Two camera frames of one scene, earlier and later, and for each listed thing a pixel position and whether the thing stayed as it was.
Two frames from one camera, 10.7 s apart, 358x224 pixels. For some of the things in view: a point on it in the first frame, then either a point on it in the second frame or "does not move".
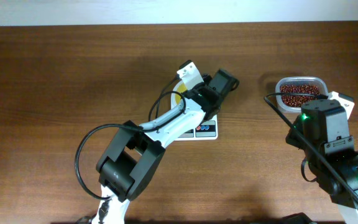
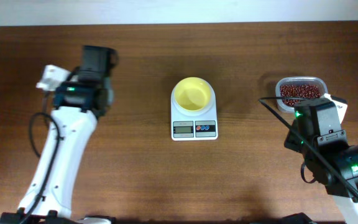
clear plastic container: [293, 103] does not move
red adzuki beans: [297, 101] does not move
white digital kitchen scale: [206, 130] does not move
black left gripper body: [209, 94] → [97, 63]
